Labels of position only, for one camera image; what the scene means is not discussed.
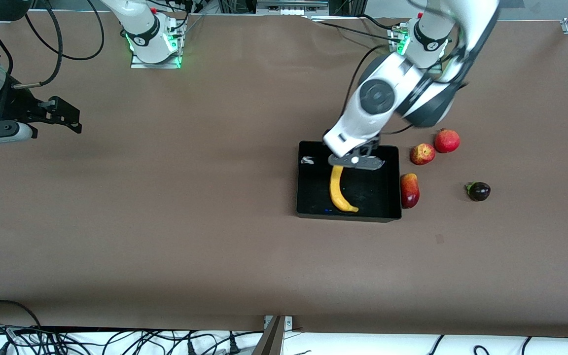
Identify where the red yellow apple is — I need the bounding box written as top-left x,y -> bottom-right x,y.
410,143 -> 436,166

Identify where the yellow banana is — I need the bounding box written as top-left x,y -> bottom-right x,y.
329,165 -> 360,213

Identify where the dark purple eggplant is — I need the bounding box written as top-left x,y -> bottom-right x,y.
465,181 -> 492,202

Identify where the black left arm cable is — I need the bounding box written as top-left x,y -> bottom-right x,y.
343,43 -> 415,136

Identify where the thin black looped cable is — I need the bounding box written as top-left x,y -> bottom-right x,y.
24,0 -> 106,62

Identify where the black plastic box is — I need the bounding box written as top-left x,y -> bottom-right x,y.
296,141 -> 403,223

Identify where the red pomegranate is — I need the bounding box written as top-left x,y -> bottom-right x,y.
434,128 -> 461,154

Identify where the red orange mango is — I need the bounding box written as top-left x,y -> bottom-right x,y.
400,173 -> 421,210

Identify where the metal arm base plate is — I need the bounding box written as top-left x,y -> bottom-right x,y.
388,22 -> 445,74
130,20 -> 182,69

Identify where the aluminium frame post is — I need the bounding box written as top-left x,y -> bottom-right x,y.
252,316 -> 293,355

